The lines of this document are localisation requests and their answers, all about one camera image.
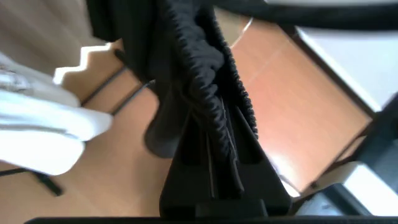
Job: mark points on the white printed shirt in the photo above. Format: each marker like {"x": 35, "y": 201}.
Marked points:
{"x": 37, "y": 124}

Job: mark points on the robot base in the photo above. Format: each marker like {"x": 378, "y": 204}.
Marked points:
{"x": 382, "y": 140}

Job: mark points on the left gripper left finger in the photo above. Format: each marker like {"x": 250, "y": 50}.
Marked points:
{"x": 183, "y": 186}

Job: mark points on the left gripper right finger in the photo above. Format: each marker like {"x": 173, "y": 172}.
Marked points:
{"x": 264, "y": 186}

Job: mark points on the beige curtain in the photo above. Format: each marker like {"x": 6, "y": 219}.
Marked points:
{"x": 37, "y": 31}

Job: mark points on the black clothes rack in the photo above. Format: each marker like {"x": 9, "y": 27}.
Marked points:
{"x": 46, "y": 183}

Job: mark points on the black garment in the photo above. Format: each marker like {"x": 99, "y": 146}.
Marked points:
{"x": 186, "y": 62}

